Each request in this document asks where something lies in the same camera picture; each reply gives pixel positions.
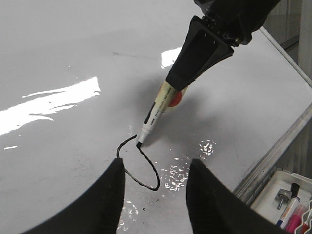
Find grey aluminium marker tray ledge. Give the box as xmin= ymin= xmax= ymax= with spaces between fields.
xmin=234 ymin=105 xmax=312 ymax=205

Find red marker in tray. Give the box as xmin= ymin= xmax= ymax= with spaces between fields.
xmin=300 ymin=220 xmax=312 ymax=234

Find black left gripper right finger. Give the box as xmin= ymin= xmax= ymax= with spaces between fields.
xmin=186 ymin=159 xmax=285 ymax=234

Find grey metal bolt knob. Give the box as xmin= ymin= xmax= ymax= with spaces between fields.
xmin=276 ymin=189 xmax=292 ymax=210

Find pink marker in tray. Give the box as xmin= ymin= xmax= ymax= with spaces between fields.
xmin=285 ymin=205 xmax=307 ymax=234

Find white wire basket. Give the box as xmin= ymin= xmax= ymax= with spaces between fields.
xmin=290 ymin=172 xmax=312 ymax=234

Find white whiteboard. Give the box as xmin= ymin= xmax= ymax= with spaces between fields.
xmin=0 ymin=0 xmax=312 ymax=234

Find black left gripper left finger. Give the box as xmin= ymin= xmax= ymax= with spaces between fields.
xmin=25 ymin=158 xmax=125 ymax=234

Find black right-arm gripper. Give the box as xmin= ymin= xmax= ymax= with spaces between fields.
xmin=166 ymin=0 xmax=279 ymax=91

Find red magnet taped to marker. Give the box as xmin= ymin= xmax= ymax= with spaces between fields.
xmin=167 ymin=86 xmax=189 ymax=111

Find white black-tipped whiteboard marker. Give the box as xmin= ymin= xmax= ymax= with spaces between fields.
xmin=137 ymin=81 xmax=178 ymax=146

